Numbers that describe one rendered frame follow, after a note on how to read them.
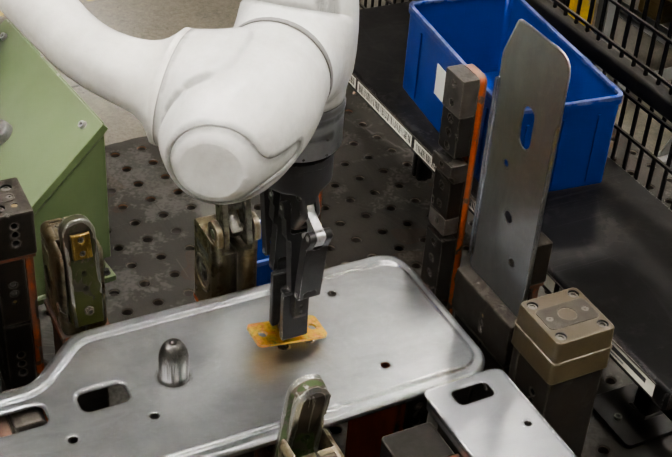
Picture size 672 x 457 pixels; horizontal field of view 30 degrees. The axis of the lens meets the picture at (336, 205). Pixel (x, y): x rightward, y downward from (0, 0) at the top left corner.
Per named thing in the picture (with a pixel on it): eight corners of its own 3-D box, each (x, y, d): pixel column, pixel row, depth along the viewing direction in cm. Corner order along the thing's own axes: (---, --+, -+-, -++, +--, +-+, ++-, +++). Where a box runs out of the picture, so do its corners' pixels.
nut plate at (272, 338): (259, 348, 133) (260, 339, 132) (244, 326, 135) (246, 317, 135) (328, 337, 137) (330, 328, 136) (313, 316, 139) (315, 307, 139)
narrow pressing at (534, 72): (518, 324, 142) (568, 59, 122) (465, 266, 150) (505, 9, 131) (522, 323, 142) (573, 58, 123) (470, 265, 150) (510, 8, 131)
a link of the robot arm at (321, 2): (261, 56, 124) (216, 121, 113) (265, -94, 115) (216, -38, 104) (367, 75, 122) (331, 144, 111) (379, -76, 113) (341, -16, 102)
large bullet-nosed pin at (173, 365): (165, 401, 131) (163, 354, 127) (154, 381, 133) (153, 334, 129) (193, 393, 132) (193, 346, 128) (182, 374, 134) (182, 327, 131)
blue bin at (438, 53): (492, 202, 156) (507, 113, 149) (398, 84, 179) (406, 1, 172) (607, 182, 161) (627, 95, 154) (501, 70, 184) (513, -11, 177)
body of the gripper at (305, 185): (243, 128, 123) (242, 205, 129) (279, 173, 117) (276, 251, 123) (312, 114, 126) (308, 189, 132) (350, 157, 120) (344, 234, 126)
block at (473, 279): (477, 508, 159) (510, 328, 141) (430, 444, 167) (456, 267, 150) (497, 501, 160) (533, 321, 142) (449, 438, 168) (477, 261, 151)
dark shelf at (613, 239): (662, 414, 131) (668, 393, 130) (299, 35, 196) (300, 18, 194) (818, 359, 140) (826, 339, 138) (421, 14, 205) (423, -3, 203)
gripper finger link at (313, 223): (309, 178, 124) (332, 202, 120) (309, 224, 127) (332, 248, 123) (287, 183, 123) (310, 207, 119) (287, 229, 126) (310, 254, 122)
